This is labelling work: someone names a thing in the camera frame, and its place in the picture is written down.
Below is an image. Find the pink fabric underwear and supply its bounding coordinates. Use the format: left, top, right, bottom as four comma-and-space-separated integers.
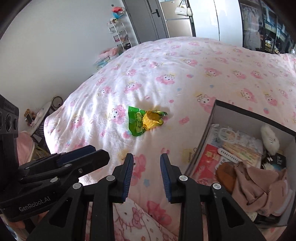
232, 162, 292, 217

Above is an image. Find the brown wooden comb with tassel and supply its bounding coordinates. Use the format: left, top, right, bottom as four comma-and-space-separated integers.
216, 162, 237, 194

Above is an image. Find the white plush cat toy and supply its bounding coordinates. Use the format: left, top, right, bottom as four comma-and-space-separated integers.
260, 125, 280, 156

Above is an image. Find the clear cartoon phone case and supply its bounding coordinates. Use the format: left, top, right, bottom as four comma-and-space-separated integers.
218, 127, 263, 154

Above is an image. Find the left hand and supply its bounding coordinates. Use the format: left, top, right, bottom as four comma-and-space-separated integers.
7, 211, 48, 229

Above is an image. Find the red lucky booklet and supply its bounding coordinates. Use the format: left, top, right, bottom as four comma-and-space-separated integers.
192, 144, 221, 186

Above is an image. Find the black cardboard storage box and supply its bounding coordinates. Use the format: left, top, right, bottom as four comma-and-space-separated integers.
186, 100, 295, 228

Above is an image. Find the orange babi sticker card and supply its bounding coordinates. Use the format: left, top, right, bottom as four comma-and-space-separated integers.
222, 143, 261, 167

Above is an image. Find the green yellow snack wrapper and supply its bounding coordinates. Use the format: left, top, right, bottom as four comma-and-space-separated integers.
128, 106, 168, 137

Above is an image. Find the black screen protector box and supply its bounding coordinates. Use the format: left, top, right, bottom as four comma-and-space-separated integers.
260, 152, 287, 171

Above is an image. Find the pink cartoon print bedsheet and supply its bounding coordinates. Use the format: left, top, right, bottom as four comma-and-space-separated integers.
44, 37, 295, 240

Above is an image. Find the grey door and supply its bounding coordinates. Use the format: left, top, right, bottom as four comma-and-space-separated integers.
122, 0, 169, 44

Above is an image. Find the white handbag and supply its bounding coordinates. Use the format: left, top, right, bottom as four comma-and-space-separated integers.
175, 0, 192, 16

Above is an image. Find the dark display shelf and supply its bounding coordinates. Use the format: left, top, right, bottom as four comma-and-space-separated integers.
239, 0, 295, 54

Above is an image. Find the white wardrobe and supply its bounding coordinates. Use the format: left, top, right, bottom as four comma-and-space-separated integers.
159, 1, 243, 47

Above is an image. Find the white wire shelf rack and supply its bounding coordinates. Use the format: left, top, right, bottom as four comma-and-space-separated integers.
107, 6, 132, 52

